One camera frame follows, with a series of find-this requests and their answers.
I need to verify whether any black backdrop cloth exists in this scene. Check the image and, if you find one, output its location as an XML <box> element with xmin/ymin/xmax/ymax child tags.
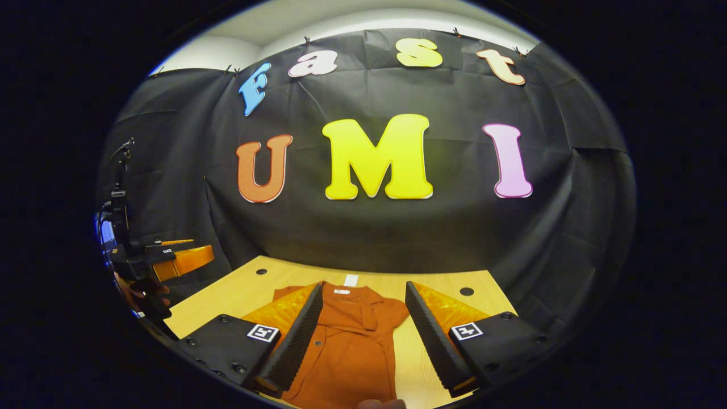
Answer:
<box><xmin>97</xmin><ymin>28</ymin><xmax>637</xmax><ymax>341</ymax></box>

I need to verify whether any orange button shirt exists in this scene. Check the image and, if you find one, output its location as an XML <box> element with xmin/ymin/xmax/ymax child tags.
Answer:
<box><xmin>273</xmin><ymin>281</ymin><xmax>411</xmax><ymax>409</ymax></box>

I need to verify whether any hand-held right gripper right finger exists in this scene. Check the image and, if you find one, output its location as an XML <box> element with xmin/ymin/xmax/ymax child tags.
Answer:
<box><xmin>405</xmin><ymin>281</ymin><xmax>553</xmax><ymax>398</ymax></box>

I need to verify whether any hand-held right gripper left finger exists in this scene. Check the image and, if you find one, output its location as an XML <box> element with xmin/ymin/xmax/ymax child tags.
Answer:
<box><xmin>179</xmin><ymin>282</ymin><xmax>324</xmax><ymax>398</ymax></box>

